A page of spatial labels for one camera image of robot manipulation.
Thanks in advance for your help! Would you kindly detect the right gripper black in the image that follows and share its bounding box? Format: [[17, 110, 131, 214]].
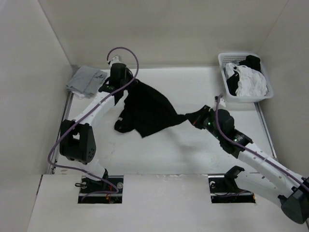
[[184, 105, 224, 141]]

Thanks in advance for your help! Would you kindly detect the black tank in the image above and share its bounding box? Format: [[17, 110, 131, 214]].
[[113, 78, 206, 138], [226, 55, 262, 95]]

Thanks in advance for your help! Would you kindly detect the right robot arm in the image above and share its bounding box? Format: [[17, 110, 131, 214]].
[[187, 105, 309, 224]]

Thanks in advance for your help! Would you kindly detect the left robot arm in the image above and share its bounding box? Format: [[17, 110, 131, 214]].
[[59, 62, 132, 193]]

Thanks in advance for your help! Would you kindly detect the folded grey tank top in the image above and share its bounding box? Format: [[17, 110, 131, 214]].
[[66, 65, 108, 98]]

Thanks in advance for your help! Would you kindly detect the folded white tank top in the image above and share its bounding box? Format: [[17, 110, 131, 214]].
[[72, 91, 85, 99]]

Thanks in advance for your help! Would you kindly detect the white tank top in basket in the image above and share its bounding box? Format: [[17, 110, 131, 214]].
[[225, 62, 268, 97]]

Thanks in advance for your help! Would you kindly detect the black tank top in basket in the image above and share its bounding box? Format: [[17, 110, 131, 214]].
[[226, 55, 262, 95]]

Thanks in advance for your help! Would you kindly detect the white plastic laundry basket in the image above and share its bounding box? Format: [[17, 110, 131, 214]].
[[218, 51, 274, 103]]

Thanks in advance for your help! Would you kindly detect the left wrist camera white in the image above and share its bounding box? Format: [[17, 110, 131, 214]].
[[108, 55, 122, 67]]

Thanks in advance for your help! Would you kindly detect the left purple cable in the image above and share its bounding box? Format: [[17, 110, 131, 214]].
[[47, 46, 140, 203]]

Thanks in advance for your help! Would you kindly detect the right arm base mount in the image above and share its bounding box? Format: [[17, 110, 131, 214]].
[[208, 166, 255, 203]]

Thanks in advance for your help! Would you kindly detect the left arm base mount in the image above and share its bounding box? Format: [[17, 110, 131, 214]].
[[75, 176, 124, 204]]

